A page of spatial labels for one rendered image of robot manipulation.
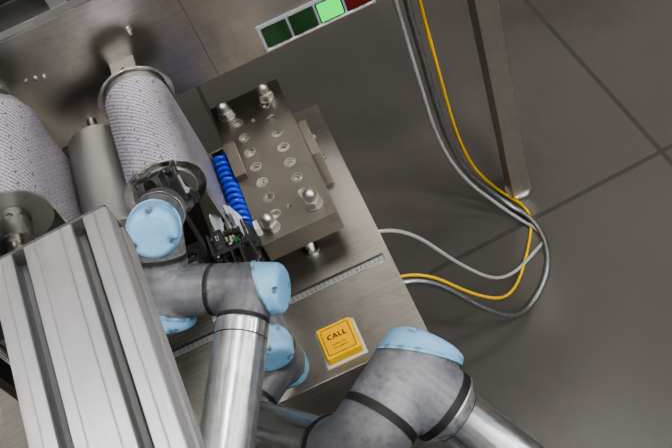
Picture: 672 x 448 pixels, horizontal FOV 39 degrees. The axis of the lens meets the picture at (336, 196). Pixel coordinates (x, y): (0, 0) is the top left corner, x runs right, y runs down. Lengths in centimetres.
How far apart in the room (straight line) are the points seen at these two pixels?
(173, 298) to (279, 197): 59
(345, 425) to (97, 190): 72
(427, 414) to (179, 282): 39
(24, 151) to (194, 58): 42
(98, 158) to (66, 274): 122
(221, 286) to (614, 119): 206
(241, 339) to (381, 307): 61
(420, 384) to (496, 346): 145
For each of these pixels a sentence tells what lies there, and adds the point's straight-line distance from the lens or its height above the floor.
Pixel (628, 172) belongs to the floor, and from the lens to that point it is 308.
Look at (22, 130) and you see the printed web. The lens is 180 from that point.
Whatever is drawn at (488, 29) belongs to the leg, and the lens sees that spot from 247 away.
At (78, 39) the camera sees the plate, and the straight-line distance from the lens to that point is 190.
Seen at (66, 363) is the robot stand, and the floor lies 203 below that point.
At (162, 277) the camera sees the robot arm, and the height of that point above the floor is 144.
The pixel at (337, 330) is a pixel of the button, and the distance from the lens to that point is 185.
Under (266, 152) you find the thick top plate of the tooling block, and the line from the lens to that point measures 200.
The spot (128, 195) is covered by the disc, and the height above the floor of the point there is 128.
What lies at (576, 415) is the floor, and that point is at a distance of 271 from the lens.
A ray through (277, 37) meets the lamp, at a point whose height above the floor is 117.
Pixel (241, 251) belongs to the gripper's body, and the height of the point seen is 116.
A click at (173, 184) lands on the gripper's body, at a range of 155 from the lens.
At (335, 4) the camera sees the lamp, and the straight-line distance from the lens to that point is 199.
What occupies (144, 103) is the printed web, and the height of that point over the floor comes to 131.
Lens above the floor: 251
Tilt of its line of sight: 52 degrees down
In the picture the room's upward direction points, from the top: 25 degrees counter-clockwise
